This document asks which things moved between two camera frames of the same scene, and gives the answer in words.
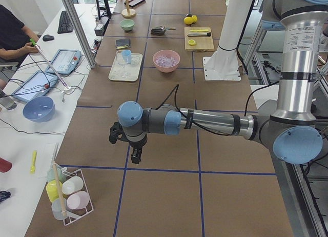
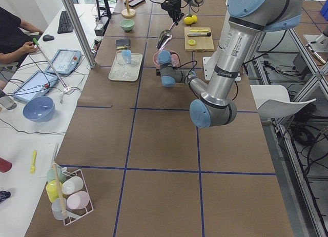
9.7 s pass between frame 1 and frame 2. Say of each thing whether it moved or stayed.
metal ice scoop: moved
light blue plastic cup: stayed
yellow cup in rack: stayed
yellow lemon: stayed
